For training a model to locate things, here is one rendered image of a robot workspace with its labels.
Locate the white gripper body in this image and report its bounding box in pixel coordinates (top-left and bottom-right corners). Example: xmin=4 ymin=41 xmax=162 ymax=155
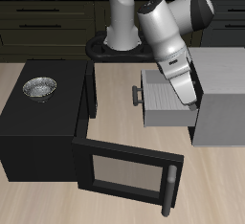
xmin=165 ymin=69 xmax=198 ymax=106

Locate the white cabinet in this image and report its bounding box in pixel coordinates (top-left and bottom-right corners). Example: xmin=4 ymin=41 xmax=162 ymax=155
xmin=187 ymin=46 xmax=245 ymax=147

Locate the white cabinet drawer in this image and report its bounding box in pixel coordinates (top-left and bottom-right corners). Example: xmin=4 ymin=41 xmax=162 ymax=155
xmin=141 ymin=68 xmax=201 ymax=128

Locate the dark kitchen cupboard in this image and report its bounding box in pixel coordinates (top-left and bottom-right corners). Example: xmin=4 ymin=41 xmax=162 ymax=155
xmin=190 ymin=0 xmax=245 ymax=48
xmin=0 ymin=0 xmax=111 ymax=63

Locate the silver speckled bowl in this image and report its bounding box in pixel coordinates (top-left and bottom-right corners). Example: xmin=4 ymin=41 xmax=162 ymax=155
xmin=22 ymin=77 xmax=58 ymax=103

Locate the black microwave oven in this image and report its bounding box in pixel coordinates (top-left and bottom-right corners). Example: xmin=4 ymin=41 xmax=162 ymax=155
xmin=0 ymin=58 xmax=186 ymax=218

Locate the dark grey drawer handle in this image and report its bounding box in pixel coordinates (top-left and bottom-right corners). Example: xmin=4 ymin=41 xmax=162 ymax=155
xmin=131 ymin=85 xmax=145 ymax=107

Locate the grey microwave door handle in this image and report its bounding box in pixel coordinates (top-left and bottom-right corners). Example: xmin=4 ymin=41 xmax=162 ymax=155
xmin=161 ymin=165 xmax=178 ymax=218

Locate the flat black base plate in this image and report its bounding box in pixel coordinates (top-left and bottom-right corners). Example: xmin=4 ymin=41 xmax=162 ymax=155
xmin=85 ymin=31 xmax=158 ymax=60

